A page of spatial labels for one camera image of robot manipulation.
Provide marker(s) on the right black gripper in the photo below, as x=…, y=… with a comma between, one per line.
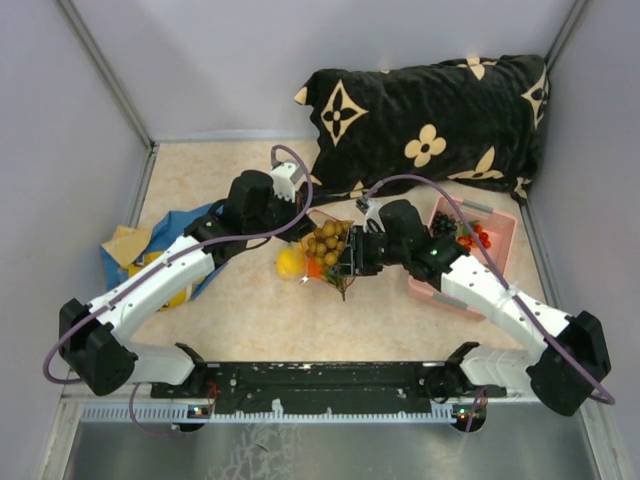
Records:
x=354, y=258

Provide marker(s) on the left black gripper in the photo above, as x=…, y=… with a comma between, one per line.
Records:
x=304, y=227

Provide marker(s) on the yellow lemon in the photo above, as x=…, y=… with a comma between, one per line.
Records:
x=290, y=263

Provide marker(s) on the brown longan bunch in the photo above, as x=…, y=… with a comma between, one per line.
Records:
x=327, y=242

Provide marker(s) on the clear zip top bag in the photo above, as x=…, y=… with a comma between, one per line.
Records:
x=325, y=260

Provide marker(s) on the orange persimmon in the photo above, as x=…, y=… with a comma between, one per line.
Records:
x=314, y=269

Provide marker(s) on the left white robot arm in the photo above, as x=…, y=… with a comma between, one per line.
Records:
x=96, y=337

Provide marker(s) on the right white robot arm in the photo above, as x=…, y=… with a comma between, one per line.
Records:
x=561, y=358

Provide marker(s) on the yellow blue cartoon bag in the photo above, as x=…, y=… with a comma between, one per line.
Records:
x=131, y=249

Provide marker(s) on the black grape bunch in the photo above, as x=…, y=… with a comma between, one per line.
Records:
x=443, y=225

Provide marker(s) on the red cherry bunch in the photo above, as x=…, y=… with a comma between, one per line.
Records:
x=473, y=238

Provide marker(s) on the blue cloth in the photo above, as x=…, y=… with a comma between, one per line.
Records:
x=178, y=220

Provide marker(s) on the pink plastic basket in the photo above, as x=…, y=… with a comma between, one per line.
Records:
x=498, y=231

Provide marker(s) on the black floral pillow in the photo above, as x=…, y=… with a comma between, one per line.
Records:
x=476, y=121

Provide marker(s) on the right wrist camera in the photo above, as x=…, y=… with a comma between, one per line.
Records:
x=370, y=208

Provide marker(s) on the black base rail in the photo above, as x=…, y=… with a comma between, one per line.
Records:
x=357, y=388

